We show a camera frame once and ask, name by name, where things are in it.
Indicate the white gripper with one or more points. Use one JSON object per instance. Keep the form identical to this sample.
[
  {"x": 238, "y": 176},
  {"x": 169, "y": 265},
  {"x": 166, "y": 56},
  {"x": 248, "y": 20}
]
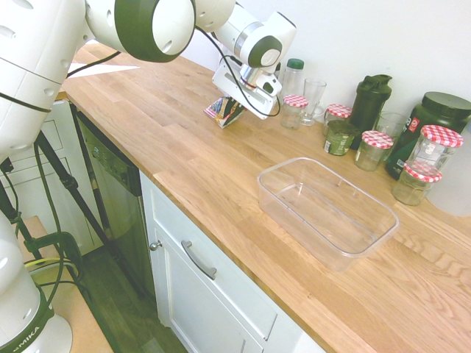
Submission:
[{"x": 235, "y": 86}]

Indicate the colourful chip bag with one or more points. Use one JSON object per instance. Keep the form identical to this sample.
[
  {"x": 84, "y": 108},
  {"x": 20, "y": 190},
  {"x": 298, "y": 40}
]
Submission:
[{"x": 221, "y": 112}]

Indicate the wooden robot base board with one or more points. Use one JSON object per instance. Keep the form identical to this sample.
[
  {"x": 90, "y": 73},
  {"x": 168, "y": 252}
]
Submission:
[{"x": 77, "y": 312}]

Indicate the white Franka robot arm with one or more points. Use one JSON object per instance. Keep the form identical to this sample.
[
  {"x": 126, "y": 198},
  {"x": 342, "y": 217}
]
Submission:
[{"x": 44, "y": 55}]

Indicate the clear plastic rectangular container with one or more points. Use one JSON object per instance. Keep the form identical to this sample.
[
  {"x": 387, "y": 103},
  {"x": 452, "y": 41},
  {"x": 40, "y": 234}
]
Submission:
[{"x": 327, "y": 213}]

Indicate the glass jar red checked lid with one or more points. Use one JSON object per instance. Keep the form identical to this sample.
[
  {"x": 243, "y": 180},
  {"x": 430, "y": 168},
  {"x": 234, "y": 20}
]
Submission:
[
  {"x": 335, "y": 114},
  {"x": 372, "y": 152},
  {"x": 414, "y": 187},
  {"x": 293, "y": 112}
]

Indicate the clear bottle with green cap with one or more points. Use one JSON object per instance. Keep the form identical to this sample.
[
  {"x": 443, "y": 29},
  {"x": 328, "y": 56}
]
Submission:
[{"x": 293, "y": 79}]

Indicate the clear glass mug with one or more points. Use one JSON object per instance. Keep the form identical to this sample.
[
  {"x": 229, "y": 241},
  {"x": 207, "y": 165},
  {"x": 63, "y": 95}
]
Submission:
[{"x": 312, "y": 101}]

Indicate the green cup with dark lid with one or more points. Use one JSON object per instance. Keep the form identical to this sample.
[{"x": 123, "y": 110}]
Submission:
[{"x": 338, "y": 141}]

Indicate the black shaker bottle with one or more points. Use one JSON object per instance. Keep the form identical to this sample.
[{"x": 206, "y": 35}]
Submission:
[{"x": 369, "y": 103}]

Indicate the stainless steel dishwasher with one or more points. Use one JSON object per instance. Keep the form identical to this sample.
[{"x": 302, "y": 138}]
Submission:
[{"x": 114, "y": 184}]

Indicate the clear drinking glass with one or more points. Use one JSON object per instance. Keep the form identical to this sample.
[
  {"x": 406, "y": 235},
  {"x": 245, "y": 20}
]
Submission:
[{"x": 392, "y": 123}]

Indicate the round metal cabinet knob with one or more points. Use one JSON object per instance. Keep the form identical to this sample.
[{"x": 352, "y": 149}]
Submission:
[{"x": 156, "y": 245}]

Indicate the white panelled cabinet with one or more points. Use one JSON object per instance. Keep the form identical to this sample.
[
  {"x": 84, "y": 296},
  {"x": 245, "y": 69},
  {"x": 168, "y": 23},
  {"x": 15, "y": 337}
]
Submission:
[{"x": 62, "y": 154}]

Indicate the white kitchen base cabinet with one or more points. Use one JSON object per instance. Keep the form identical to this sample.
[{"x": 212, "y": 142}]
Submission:
[{"x": 206, "y": 294}]

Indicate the dark green protein tub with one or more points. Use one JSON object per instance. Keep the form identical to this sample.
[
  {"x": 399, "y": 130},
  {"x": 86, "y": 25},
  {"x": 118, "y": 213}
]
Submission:
[{"x": 438, "y": 114}]

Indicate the tall jar red checked lid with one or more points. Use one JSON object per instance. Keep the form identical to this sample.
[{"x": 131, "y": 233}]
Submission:
[{"x": 436, "y": 147}]

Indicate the black camera tripod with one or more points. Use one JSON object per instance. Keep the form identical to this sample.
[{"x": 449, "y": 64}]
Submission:
[{"x": 70, "y": 184}]

